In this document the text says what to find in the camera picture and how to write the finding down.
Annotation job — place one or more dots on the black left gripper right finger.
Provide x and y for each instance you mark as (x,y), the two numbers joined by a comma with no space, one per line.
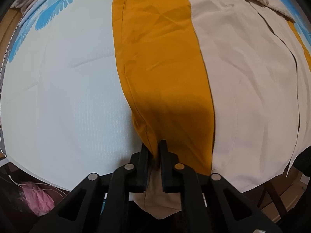
(170,177)

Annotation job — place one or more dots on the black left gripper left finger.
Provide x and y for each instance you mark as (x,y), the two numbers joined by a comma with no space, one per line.
(145,163)

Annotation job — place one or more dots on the beige and orange jacket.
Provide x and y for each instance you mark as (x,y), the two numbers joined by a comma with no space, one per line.
(226,83)

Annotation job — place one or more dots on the blue white patterned bed sheet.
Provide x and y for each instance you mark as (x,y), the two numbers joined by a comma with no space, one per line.
(63,111)

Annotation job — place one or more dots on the pink plastic bag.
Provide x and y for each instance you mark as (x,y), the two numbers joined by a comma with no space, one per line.
(39,202)

